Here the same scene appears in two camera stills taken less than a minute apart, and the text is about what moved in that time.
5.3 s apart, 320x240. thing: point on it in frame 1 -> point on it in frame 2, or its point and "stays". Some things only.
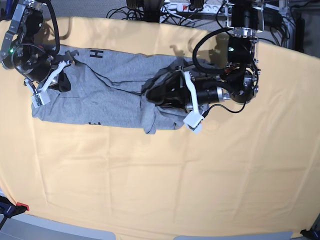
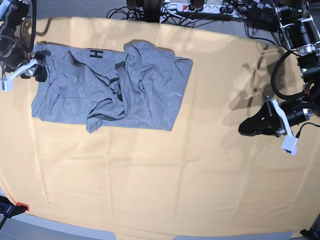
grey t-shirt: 109,87 stays
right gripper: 173,91 -> 277,118
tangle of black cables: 134,14 stays
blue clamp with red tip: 9,210 stays
